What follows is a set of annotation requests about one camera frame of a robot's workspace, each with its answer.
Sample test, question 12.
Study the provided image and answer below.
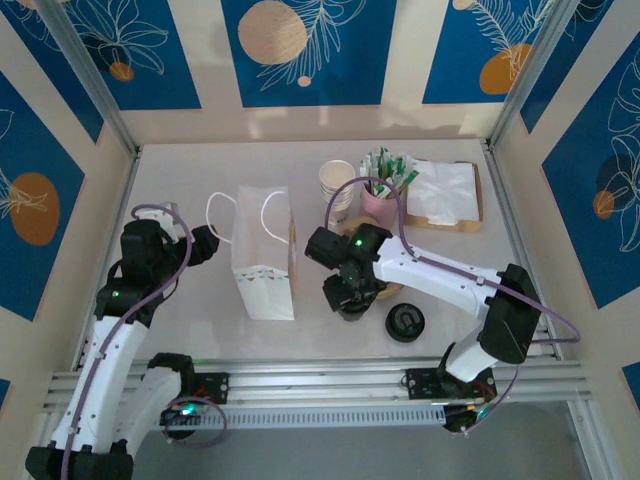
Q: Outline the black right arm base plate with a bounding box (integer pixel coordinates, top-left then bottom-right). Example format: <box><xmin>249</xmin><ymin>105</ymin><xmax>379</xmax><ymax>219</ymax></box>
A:
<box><xmin>403</xmin><ymin>367</ymin><xmax>499</xmax><ymax>401</ymax></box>

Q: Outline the aluminium corner post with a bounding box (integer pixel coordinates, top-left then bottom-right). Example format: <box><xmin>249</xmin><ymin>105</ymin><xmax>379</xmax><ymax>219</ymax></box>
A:
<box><xmin>487</xmin><ymin>0</ymin><xmax>586</xmax><ymax>150</ymax></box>
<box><xmin>34</xmin><ymin>0</ymin><xmax>140</xmax><ymax>157</ymax></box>

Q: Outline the paper bag with animal print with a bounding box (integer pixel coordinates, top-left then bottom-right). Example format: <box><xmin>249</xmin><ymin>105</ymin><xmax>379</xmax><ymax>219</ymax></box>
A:
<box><xmin>205</xmin><ymin>184</ymin><xmax>300</xmax><ymax>322</ymax></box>

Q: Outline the black cup lid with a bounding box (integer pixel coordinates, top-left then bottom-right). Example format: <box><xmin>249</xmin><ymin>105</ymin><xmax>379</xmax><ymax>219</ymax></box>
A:
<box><xmin>384</xmin><ymin>301</ymin><xmax>427</xmax><ymax>344</ymax></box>

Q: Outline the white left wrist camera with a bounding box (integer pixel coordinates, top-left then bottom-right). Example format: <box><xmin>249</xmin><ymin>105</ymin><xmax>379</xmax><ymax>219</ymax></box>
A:
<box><xmin>132</xmin><ymin>201</ymin><xmax>180</xmax><ymax>239</ymax></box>

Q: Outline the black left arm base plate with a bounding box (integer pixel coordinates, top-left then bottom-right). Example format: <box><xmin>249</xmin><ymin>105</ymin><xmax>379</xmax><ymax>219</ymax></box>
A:
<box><xmin>189</xmin><ymin>372</ymin><xmax>231</xmax><ymax>407</ymax></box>

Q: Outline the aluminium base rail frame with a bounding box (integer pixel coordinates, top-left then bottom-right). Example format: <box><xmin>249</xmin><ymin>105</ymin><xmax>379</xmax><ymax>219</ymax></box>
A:
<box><xmin>42</xmin><ymin>355</ymin><xmax>594</xmax><ymax>414</ymax></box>

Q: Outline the black controller board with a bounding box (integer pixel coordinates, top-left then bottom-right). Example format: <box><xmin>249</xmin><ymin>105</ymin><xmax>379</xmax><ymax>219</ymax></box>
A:
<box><xmin>159</xmin><ymin>397</ymin><xmax>207</xmax><ymax>441</ymax></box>
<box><xmin>442</xmin><ymin>402</ymin><xmax>494</xmax><ymax>436</ymax></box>

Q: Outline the stack of paper cups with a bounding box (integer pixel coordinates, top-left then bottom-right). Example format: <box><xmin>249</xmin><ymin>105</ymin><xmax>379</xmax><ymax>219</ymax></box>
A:
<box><xmin>318</xmin><ymin>159</ymin><xmax>357</xmax><ymax>229</ymax></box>

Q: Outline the aluminium side rail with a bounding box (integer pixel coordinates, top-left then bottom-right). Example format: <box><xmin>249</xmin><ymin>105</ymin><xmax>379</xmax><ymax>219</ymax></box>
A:
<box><xmin>69</xmin><ymin>147</ymin><xmax>144</xmax><ymax>371</ymax></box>
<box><xmin>480</xmin><ymin>142</ymin><xmax>564</xmax><ymax>361</ymax></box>

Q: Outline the stack of white napkins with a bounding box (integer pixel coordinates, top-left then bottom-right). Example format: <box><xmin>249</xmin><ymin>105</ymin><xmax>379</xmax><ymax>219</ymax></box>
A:
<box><xmin>405</xmin><ymin>159</ymin><xmax>476</xmax><ymax>225</ymax></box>

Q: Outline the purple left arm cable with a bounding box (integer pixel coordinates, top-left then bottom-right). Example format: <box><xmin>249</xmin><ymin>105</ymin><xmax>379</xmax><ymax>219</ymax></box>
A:
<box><xmin>59</xmin><ymin>202</ymin><xmax>229</xmax><ymax>480</ymax></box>

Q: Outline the wooden napkin tray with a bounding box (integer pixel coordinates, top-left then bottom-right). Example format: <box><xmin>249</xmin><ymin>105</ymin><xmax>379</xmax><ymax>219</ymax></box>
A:
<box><xmin>403</xmin><ymin>159</ymin><xmax>485</xmax><ymax>234</ymax></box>

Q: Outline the pink holder cup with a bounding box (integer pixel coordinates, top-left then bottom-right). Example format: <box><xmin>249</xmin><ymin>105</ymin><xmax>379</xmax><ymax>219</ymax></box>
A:
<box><xmin>360</xmin><ymin>182</ymin><xmax>404</xmax><ymax>229</ymax></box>

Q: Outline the green white stirrer packets bundle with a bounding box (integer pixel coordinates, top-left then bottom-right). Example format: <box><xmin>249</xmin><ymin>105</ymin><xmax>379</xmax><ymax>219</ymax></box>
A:
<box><xmin>359</xmin><ymin>146</ymin><xmax>420</xmax><ymax>199</ymax></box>

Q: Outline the grey slotted cable duct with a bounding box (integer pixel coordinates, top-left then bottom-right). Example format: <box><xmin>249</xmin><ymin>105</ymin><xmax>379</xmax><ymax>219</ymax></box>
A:
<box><xmin>63</xmin><ymin>405</ymin><xmax>447</xmax><ymax>432</ymax></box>

